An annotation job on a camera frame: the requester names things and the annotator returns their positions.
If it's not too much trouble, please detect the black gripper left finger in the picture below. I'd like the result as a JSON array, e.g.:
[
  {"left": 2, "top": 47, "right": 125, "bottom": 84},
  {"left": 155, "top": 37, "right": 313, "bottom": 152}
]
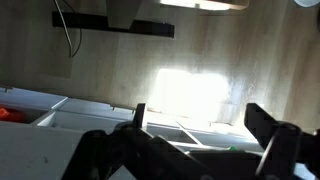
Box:
[{"left": 61, "top": 103, "right": 214, "bottom": 180}]

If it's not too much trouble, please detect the thin black floor cable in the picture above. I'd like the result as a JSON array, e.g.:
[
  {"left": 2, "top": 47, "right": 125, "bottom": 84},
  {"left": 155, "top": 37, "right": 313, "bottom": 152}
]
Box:
[{"left": 54, "top": 0, "right": 83, "bottom": 59}]

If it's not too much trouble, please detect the grey stand leg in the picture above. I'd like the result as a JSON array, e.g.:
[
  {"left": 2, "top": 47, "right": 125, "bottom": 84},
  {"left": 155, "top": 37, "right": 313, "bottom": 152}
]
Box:
[{"left": 106, "top": 0, "right": 143, "bottom": 31}]

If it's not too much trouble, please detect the red sequin hat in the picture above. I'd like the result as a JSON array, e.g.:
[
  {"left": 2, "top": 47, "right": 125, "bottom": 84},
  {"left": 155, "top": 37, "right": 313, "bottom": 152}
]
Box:
[{"left": 0, "top": 105, "right": 28, "bottom": 124}]

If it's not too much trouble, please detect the white TV cabinet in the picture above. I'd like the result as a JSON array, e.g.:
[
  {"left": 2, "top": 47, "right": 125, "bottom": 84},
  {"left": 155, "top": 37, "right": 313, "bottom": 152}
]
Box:
[{"left": 0, "top": 85, "right": 320, "bottom": 180}]

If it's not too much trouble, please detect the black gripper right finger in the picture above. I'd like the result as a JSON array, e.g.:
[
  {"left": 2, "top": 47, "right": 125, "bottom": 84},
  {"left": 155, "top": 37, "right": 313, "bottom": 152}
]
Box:
[{"left": 244, "top": 102, "right": 320, "bottom": 180}]

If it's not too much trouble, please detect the black floor base bar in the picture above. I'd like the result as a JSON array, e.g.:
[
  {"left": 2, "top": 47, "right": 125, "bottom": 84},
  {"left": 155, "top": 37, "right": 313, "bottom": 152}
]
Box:
[{"left": 51, "top": 11, "right": 176, "bottom": 40}]

